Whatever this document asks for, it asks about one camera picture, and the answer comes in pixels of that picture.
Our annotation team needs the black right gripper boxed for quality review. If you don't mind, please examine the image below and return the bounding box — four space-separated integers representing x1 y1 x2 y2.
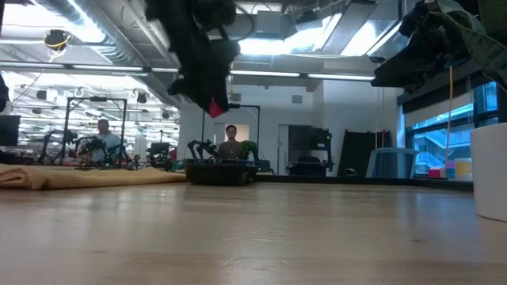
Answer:
371 0 472 94

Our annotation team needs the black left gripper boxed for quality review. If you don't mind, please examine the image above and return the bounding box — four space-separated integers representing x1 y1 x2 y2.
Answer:
166 37 241 112

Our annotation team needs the red strawberry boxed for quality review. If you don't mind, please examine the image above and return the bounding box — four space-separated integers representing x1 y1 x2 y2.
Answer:
208 101 226 119

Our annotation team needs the black plastic tupperware container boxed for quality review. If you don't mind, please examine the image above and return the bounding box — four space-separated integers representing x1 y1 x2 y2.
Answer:
182 158 258 186

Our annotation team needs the person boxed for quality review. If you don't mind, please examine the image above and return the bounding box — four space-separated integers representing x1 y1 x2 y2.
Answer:
89 118 122 163
217 124 245 160

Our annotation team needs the small green background plant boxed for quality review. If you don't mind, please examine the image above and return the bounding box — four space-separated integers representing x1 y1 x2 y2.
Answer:
239 139 258 160

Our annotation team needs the ceiling light strip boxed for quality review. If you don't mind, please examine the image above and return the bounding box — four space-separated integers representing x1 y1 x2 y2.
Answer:
0 62 181 76
229 70 377 82

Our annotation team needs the grey bin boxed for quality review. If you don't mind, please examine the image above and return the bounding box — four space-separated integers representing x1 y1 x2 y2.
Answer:
365 147 420 179

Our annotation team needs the grey ceiling unit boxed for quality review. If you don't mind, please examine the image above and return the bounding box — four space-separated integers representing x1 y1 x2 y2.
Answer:
256 9 283 36

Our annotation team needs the black cabinet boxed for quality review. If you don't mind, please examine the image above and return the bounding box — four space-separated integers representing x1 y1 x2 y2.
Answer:
288 125 334 176

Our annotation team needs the pale yellow cup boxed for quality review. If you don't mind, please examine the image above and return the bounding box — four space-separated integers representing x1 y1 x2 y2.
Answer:
454 158 474 181

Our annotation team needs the green plant in white pot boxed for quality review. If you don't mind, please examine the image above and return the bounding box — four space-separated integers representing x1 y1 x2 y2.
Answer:
425 0 507 222

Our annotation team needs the yellow folded cloth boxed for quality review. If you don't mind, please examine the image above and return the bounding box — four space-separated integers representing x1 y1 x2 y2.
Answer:
0 163 187 191

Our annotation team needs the black background monitor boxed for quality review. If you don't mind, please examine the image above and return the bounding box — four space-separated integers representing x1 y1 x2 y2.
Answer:
0 114 21 147

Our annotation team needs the black background rig frame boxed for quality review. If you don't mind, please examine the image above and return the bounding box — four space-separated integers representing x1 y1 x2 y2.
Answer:
62 96 128 169
200 103 261 175

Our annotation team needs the yellow hanging cable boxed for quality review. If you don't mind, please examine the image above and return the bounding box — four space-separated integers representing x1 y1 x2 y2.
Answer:
446 65 453 167

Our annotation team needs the black aluminium table frame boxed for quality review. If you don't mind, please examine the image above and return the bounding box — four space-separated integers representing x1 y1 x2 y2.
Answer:
255 173 475 193

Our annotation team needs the black ceiling camera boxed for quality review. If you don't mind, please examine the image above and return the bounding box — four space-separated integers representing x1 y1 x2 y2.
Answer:
42 28 73 53

